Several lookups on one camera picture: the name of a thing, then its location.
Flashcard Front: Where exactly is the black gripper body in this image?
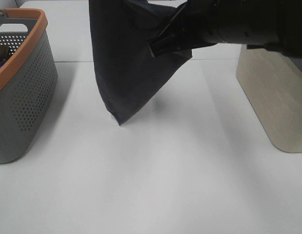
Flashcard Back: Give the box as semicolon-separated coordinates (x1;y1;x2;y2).
148;0;217;57

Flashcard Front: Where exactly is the dark navy towel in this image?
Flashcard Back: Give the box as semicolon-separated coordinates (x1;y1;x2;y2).
89;0;192;124

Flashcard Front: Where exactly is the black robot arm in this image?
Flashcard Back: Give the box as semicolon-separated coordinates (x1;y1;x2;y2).
150;0;302;59

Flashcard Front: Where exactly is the brown towel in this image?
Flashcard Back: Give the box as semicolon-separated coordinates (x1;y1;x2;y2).
0;45;10;62

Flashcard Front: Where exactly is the beige basket with grey rim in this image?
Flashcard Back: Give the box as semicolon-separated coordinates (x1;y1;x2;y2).
236;45;302;153

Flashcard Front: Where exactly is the grey basket with orange rim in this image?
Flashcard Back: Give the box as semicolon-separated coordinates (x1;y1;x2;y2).
0;8;58;164

